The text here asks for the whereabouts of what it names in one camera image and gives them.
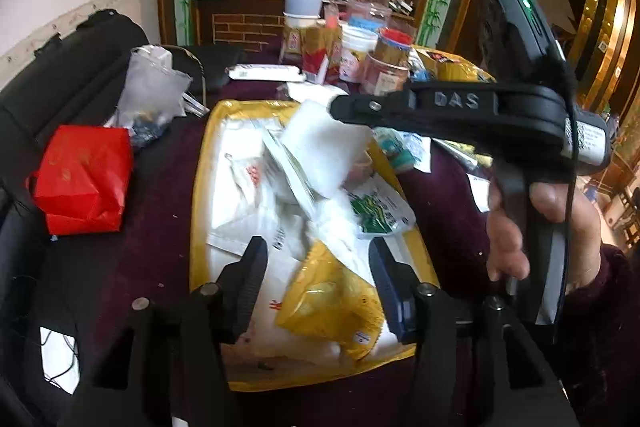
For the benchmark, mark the white folded face mask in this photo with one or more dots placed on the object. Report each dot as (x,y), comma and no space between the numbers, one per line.
(320,92)

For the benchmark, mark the gold pillar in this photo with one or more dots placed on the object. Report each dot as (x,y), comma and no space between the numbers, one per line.
(600,32)

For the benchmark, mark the blue mask packets zip bag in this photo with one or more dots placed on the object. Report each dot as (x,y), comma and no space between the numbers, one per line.
(400,152)

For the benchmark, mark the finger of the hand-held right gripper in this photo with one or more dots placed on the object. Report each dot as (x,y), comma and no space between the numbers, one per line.
(400,107)

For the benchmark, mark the red bag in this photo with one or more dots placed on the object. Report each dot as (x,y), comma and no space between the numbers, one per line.
(80,177)

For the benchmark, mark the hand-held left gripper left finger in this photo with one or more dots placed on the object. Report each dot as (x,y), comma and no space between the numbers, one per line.
(250,277)

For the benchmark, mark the black chair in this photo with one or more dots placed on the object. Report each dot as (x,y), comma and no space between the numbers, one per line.
(60,72)

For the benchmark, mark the white bottle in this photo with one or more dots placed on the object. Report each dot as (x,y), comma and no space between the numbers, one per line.
(357,42)

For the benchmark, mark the gold label jar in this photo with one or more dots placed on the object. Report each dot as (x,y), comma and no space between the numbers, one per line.
(385,72)

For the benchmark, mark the green white medicine packet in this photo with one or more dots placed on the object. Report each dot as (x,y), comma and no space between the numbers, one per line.
(380,212)

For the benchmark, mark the clear plastic bag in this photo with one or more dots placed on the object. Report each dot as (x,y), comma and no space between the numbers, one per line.
(150,87)

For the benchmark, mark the red gold carton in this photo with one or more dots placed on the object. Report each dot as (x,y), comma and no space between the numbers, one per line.
(310,52)

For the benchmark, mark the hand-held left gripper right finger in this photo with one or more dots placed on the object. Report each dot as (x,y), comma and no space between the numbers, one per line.
(385,287)

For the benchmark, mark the person's right hand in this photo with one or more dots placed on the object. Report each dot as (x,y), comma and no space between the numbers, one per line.
(505,237)

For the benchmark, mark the white wipes packet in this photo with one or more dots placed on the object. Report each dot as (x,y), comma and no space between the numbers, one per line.
(265,73)

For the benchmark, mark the wooden counter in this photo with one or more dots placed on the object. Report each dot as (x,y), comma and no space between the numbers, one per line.
(240,22)

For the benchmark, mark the pile of white packets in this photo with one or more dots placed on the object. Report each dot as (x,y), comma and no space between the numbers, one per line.
(240,187)

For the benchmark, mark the person's right forearm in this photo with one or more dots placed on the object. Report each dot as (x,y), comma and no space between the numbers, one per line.
(610,332)

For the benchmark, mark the yellow snack packet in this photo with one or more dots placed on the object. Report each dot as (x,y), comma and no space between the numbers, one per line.
(325,302)

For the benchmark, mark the pale blue plastic cup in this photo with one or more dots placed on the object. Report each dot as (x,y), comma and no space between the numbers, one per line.
(302,4)

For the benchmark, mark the large yellow shallow box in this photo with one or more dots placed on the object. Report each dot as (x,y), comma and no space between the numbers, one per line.
(200,207)

